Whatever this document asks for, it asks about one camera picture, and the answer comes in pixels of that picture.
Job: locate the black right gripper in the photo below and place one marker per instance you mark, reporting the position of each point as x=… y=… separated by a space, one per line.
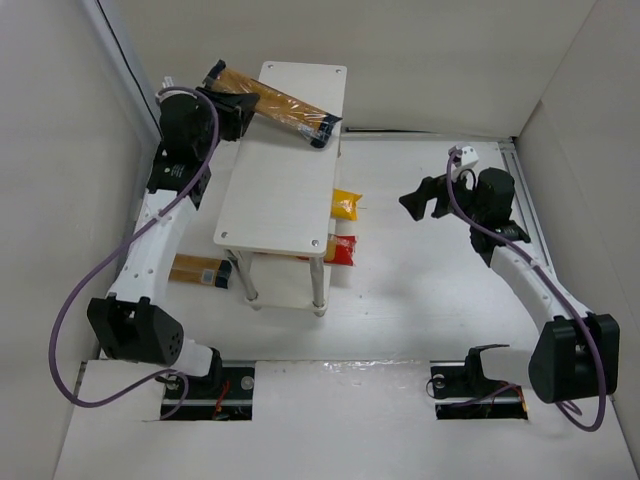
x=441 y=195

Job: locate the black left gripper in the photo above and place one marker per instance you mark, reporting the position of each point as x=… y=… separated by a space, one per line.
x=230 y=115

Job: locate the yellow spaghetti bag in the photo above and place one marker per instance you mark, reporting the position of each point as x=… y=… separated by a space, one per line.
x=344 y=205

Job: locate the brown spaghetti box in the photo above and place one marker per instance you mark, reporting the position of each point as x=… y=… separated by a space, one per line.
x=313 y=123

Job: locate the red spaghetti bag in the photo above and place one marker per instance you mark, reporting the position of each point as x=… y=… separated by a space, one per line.
x=340 y=250

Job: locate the blue-ended spaghetti box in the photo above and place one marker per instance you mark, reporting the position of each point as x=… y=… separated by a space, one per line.
x=204 y=271

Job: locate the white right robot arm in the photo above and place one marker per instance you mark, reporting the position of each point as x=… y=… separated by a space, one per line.
x=577 y=353

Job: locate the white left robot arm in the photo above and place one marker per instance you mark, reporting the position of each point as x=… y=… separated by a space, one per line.
x=130 y=322

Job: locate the white two-tier shelf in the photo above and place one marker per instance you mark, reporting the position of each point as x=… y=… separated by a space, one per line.
x=275 y=218

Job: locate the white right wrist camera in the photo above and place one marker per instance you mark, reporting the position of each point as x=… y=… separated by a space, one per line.
x=463 y=158

